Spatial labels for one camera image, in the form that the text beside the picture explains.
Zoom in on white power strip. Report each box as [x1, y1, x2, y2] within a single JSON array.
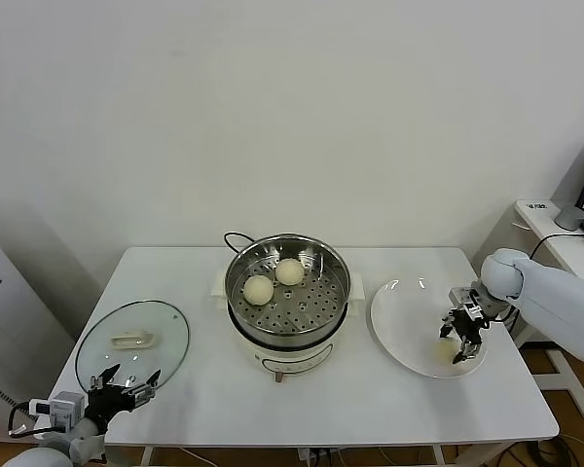
[[296, 447, 340, 467]]

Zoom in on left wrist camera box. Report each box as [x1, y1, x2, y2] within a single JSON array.
[[28, 390, 87, 424]]

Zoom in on white steamed baozi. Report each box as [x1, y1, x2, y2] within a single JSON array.
[[275, 258, 306, 286], [242, 274, 275, 306], [432, 340, 461, 364]]

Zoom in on white cabinet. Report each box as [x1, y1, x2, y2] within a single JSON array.
[[0, 223, 77, 425]]

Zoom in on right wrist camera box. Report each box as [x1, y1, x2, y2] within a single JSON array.
[[448, 286, 488, 317]]

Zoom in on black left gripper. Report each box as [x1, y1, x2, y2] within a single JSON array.
[[87, 365, 164, 430]]

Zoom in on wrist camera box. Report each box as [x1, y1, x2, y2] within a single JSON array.
[[448, 286, 488, 317], [28, 390, 87, 424]]

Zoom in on glass pot lid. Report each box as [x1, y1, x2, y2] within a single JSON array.
[[75, 300, 191, 393]]

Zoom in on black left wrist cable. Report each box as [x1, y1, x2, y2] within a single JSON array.
[[6, 400, 33, 438]]

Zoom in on black cooker power cord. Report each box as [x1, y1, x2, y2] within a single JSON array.
[[223, 232, 257, 257]]

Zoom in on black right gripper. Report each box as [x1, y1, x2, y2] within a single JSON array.
[[438, 306, 489, 366]]

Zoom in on perforated steel steamer basket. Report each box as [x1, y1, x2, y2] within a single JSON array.
[[223, 233, 354, 338]]

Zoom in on white round plate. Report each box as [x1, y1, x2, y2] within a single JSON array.
[[368, 276, 491, 379]]

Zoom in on white table frame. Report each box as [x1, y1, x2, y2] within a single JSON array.
[[138, 445, 449, 467]]

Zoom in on cream electric cooker base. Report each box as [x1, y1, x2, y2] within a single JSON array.
[[209, 266, 366, 385]]

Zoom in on white side desk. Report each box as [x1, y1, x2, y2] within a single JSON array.
[[513, 198, 584, 420]]

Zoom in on grey cylindrical speaker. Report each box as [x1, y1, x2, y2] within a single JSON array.
[[553, 203, 584, 231]]

